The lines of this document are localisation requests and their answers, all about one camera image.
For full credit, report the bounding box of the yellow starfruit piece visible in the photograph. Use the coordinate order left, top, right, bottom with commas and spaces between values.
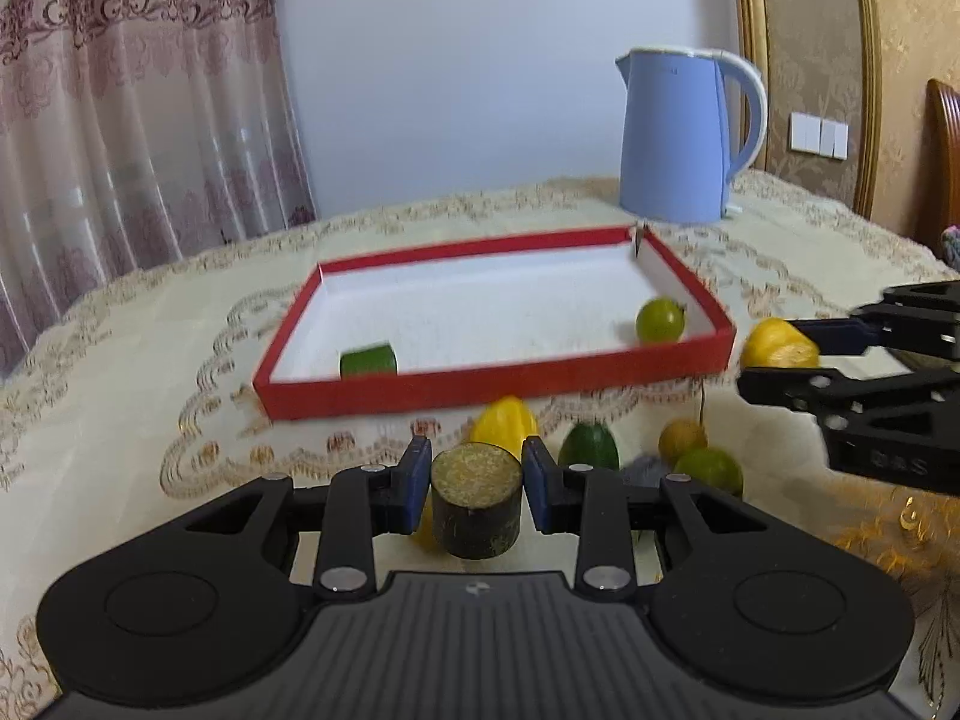
469, 397, 540, 460
740, 317, 820, 369

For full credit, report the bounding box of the cream embroidered tablecloth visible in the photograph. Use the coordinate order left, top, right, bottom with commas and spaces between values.
2, 171, 958, 718

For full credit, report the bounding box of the tan longan fruit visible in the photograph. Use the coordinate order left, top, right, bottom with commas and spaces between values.
658, 419, 708, 466

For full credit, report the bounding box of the dark green avocado-like fruit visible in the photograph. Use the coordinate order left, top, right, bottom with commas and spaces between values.
558, 421, 620, 472

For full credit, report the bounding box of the blue electric kettle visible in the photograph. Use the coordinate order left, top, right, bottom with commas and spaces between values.
615, 47, 768, 224

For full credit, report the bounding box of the wooden chair back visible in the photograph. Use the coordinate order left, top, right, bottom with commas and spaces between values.
914, 78, 958, 268

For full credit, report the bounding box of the green cucumber chunk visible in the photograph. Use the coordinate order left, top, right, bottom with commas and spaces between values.
338, 343, 397, 379

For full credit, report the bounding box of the white wall switch panel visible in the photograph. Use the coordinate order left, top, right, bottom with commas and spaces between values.
789, 112, 850, 161

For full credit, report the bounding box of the red shallow box tray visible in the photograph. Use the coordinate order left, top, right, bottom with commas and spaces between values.
252, 226, 736, 421

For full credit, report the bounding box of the green round tomato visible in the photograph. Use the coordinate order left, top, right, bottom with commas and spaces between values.
674, 447, 743, 497
635, 298, 686, 344

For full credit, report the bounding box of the dark sugarcane chunk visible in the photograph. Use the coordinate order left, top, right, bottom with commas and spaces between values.
620, 455, 672, 489
431, 442, 523, 561

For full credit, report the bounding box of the pink floral curtain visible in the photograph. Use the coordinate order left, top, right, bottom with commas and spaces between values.
2, 0, 316, 371

